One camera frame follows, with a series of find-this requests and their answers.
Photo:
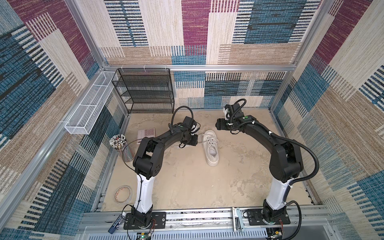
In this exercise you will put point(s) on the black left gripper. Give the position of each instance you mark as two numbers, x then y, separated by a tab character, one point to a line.
195	140

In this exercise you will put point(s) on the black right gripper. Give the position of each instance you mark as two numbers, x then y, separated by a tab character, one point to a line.
221	125

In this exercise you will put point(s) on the white sneaker shoe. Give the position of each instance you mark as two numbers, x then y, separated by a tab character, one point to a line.
212	156

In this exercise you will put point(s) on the white shoelace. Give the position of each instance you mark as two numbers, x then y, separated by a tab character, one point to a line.
208	139

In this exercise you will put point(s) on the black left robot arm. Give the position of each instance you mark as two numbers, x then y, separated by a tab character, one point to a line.
148	162

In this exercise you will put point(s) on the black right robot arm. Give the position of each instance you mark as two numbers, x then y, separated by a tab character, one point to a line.
285	162

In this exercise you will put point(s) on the black mesh shelf rack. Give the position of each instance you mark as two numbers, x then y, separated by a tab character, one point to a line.
145	90

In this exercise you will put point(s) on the clear cup of pencils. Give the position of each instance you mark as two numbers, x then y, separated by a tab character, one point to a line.
119	143

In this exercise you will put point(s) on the clear tape roll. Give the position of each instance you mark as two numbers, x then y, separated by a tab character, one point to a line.
123	194

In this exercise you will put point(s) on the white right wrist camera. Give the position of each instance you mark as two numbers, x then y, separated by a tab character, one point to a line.
227	113

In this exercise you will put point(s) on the white wire mesh tray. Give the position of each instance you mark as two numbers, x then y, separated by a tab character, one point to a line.
88	111

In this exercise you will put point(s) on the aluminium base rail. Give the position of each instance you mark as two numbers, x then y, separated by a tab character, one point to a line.
233	223

